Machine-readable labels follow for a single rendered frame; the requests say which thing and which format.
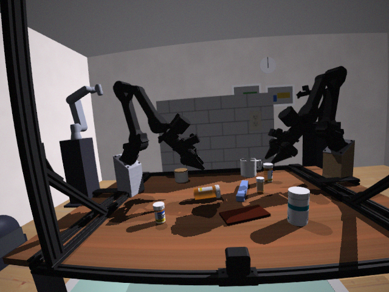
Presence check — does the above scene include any white ribbed bottle cap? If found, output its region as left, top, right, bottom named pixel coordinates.
left=215, top=185, right=221, bottom=198

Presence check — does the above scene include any white-capped pill bottle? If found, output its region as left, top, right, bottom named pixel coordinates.
left=153, top=201, right=165, bottom=224

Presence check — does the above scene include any blue flat bar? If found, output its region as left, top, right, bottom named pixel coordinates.
left=236, top=181, right=249, bottom=202

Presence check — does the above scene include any white cylindrical canister with teal band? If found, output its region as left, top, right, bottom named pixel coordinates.
left=287, top=187, right=310, bottom=226

